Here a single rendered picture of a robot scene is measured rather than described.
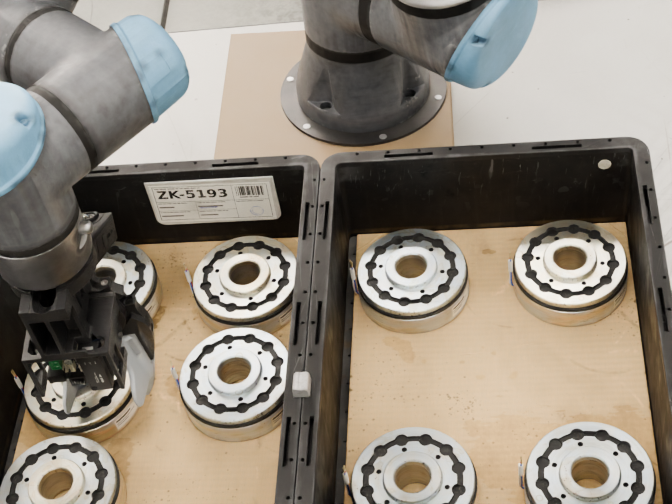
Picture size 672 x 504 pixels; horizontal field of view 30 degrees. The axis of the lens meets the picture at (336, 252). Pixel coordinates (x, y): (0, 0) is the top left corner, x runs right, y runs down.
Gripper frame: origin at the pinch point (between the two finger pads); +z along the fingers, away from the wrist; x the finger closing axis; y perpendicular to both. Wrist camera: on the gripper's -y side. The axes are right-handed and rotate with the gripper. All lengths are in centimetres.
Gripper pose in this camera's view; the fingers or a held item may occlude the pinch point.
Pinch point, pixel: (118, 380)
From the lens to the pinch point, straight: 116.1
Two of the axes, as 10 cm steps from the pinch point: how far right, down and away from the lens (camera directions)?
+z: 1.3, 6.4, 7.6
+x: 9.9, -1.1, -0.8
